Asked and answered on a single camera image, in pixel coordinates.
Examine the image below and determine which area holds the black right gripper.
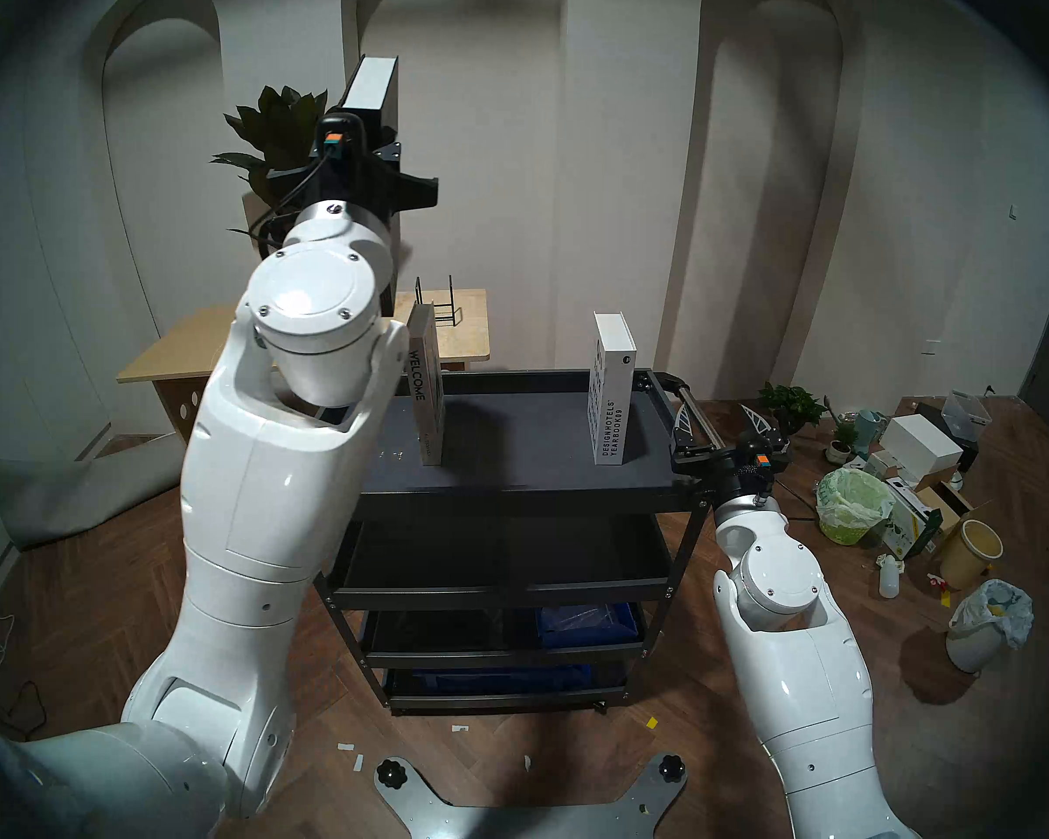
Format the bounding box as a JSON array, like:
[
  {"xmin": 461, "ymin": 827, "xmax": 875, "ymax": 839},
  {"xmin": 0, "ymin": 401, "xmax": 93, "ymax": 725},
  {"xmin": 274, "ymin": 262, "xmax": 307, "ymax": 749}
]
[{"xmin": 669, "ymin": 403, "xmax": 793, "ymax": 498}]

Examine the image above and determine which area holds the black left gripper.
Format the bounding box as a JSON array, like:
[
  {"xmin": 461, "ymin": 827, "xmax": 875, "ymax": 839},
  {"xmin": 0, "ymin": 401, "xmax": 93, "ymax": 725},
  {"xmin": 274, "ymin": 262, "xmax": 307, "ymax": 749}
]
[{"xmin": 267, "ymin": 141, "xmax": 440, "ymax": 232}]

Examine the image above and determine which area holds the black Crime and Punishment book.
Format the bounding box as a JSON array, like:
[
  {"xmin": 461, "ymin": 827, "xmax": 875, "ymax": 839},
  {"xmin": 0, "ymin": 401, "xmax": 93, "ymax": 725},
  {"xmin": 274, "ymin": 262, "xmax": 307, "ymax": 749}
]
[{"xmin": 341, "ymin": 55, "xmax": 403, "ymax": 318}]

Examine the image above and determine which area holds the white Design Hotels yearbook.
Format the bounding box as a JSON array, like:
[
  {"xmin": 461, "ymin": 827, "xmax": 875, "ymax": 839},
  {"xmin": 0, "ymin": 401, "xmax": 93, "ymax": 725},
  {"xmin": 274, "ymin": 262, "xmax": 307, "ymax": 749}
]
[{"xmin": 587, "ymin": 312, "xmax": 637, "ymax": 467}]

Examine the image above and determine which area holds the beige Welcome book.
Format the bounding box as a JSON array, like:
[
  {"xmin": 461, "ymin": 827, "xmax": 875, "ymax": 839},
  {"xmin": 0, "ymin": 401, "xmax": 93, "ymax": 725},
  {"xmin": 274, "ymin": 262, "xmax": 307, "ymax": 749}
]
[{"xmin": 406, "ymin": 302, "xmax": 447, "ymax": 467}]

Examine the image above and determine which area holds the small plant in white pot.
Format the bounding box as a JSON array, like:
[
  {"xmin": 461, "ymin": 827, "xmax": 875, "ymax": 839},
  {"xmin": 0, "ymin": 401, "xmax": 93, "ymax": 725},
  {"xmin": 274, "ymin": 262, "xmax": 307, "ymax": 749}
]
[{"xmin": 758, "ymin": 381, "xmax": 827, "ymax": 460}]

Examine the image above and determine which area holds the large leafy potted plant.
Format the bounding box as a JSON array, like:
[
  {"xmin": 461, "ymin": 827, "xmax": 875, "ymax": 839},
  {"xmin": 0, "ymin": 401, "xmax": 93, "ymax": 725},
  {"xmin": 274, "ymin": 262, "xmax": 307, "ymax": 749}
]
[{"xmin": 210, "ymin": 86, "xmax": 329, "ymax": 253}]

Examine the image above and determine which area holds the tiny potted plant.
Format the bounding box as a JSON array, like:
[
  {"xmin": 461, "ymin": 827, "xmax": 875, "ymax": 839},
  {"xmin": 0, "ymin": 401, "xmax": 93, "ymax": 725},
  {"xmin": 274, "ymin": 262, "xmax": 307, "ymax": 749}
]
[{"xmin": 824, "ymin": 405, "xmax": 858, "ymax": 465}]

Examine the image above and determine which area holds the green-lined trash bin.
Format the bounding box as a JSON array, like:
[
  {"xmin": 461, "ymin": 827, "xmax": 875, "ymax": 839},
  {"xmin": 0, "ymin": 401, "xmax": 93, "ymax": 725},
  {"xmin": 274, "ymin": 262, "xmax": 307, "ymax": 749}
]
[{"xmin": 816, "ymin": 468, "xmax": 894, "ymax": 547}]

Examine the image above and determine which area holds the dark grey utility cart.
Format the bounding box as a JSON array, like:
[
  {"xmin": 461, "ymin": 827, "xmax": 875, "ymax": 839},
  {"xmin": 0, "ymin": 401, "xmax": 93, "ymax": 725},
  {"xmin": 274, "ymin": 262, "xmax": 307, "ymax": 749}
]
[{"xmin": 315, "ymin": 367, "xmax": 726, "ymax": 716}]

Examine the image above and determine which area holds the light wooden table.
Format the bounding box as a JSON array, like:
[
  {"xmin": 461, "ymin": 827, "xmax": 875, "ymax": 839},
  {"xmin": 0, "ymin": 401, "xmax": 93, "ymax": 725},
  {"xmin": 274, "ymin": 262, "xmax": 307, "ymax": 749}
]
[{"xmin": 116, "ymin": 288, "xmax": 490, "ymax": 449}]

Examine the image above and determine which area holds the white cardboard box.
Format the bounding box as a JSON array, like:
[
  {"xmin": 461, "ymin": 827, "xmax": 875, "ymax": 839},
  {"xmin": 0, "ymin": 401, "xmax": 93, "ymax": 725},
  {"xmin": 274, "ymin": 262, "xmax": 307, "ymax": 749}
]
[{"xmin": 880, "ymin": 414, "xmax": 963, "ymax": 484}]

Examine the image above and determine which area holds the green and white carton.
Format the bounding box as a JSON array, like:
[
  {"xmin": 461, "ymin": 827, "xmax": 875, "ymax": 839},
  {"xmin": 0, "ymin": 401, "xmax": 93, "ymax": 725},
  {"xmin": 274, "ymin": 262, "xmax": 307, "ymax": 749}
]
[{"xmin": 883, "ymin": 479, "xmax": 943, "ymax": 560}]

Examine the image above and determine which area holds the black box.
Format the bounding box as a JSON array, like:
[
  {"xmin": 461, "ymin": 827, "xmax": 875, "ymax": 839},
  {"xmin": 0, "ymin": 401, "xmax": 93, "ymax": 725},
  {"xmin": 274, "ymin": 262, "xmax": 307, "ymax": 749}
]
[{"xmin": 916, "ymin": 400, "xmax": 980, "ymax": 473}]

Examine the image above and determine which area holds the brown cardboard box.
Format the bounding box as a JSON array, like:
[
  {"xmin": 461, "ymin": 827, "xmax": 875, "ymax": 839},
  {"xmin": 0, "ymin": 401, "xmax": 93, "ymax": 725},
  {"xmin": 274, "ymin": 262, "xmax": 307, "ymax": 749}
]
[{"xmin": 914, "ymin": 479, "xmax": 971, "ymax": 532}]

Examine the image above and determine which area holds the blue plastic bin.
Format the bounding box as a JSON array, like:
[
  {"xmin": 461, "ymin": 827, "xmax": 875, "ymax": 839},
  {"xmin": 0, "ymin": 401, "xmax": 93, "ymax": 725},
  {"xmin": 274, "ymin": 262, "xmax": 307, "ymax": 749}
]
[
  {"xmin": 536, "ymin": 603, "xmax": 641, "ymax": 650},
  {"xmin": 420, "ymin": 662, "xmax": 594, "ymax": 697}
]

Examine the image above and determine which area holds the clear plastic container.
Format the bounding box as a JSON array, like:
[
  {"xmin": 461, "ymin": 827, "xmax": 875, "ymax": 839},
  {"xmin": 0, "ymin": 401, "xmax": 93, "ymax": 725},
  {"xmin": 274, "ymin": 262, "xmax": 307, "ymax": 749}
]
[{"xmin": 941, "ymin": 391, "xmax": 993, "ymax": 442}]

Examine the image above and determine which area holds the beige bucket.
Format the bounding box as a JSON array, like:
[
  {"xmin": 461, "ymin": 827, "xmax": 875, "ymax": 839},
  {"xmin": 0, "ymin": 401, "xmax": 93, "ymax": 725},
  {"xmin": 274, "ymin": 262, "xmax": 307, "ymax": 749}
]
[{"xmin": 938, "ymin": 519, "xmax": 1004, "ymax": 591}]

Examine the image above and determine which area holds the white bin with bag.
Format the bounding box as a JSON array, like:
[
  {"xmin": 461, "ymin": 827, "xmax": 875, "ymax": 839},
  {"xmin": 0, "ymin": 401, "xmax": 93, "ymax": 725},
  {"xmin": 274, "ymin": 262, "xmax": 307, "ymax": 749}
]
[{"xmin": 946, "ymin": 579, "xmax": 1034, "ymax": 675}]

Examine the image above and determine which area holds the grey rolled floor mat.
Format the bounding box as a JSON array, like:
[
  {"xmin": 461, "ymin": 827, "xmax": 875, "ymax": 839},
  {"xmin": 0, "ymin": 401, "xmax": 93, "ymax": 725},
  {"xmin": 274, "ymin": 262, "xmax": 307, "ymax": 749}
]
[{"xmin": 0, "ymin": 433, "xmax": 189, "ymax": 551}]

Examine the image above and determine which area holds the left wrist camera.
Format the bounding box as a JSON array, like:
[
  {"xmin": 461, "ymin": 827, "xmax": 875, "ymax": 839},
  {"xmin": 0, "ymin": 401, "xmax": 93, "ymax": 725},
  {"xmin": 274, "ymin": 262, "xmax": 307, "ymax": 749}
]
[{"xmin": 315, "ymin": 112, "xmax": 368, "ymax": 161}]

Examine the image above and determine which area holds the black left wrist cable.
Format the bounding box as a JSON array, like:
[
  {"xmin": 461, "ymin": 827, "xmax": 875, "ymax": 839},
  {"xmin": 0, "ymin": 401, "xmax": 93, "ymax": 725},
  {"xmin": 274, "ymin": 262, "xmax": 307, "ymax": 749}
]
[{"xmin": 254, "ymin": 160, "xmax": 329, "ymax": 253}]

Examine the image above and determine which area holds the black wire rack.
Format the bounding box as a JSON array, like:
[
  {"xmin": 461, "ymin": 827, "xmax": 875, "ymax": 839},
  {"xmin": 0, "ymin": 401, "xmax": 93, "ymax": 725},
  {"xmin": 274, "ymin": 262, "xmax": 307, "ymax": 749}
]
[{"xmin": 414, "ymin": 275, "xmax": 462, "ymax": 329}]

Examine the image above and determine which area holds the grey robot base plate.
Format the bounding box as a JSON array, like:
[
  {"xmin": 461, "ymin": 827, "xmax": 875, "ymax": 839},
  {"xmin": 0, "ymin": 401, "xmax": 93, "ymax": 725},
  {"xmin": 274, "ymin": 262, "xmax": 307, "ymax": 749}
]
[{"xmin": 376, "ymin": 752, "xmax": 689, "ymax": 839}]

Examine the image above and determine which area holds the black floor cable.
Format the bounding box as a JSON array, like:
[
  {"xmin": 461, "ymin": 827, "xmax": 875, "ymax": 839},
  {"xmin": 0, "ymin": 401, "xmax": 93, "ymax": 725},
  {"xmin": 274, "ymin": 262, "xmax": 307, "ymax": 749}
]
[{"xmin": 0, "ymin": 680, "xmax": 49, "ymax": 755}]

